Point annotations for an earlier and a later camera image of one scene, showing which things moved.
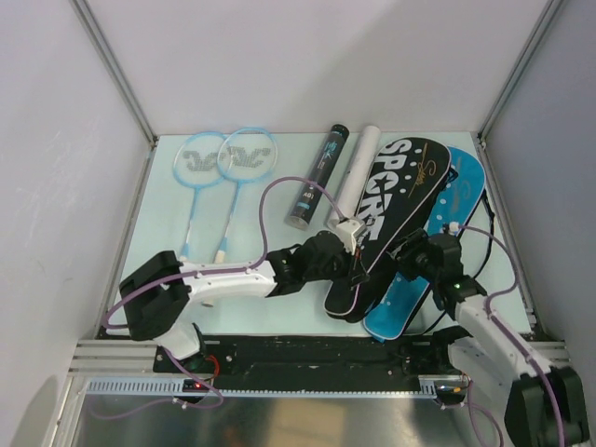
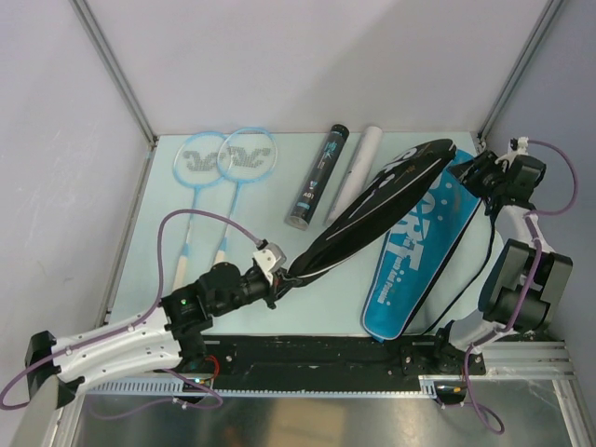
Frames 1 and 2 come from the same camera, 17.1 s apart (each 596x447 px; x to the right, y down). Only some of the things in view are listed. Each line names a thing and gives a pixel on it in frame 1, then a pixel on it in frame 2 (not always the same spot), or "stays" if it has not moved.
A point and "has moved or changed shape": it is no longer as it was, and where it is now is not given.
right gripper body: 414,262 → 490,178
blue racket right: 244,154 stays
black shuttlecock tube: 320,169 stays
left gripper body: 341,269 → 252,288
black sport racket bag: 402,184 has moved or changed shape
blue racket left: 198,159 stays
